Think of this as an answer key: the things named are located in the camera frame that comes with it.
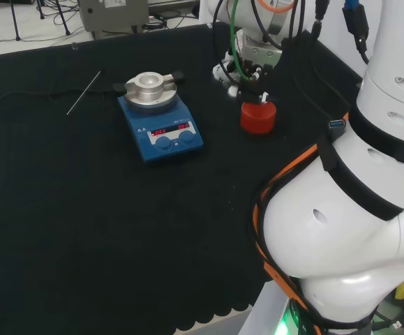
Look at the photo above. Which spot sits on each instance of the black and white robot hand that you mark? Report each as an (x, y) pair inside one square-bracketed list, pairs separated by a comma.
[(257, 52)]

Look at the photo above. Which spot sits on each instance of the heater with blue base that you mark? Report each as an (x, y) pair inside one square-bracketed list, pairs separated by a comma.
[(159, 118)]

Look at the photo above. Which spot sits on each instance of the grey equipment box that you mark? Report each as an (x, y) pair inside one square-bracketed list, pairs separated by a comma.
[(112, 14)]

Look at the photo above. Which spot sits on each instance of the thin glass rod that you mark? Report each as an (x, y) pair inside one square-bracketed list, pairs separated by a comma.
[(83, 93)]

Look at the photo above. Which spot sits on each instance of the small clear clip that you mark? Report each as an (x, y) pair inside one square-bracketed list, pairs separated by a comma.
[(74, 46)]

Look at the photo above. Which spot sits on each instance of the black bench cloth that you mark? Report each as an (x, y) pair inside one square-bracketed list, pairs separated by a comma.
[(83, 209)]

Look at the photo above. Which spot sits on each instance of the dark tripod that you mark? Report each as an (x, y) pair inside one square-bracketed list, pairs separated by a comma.
[(16, 19)]

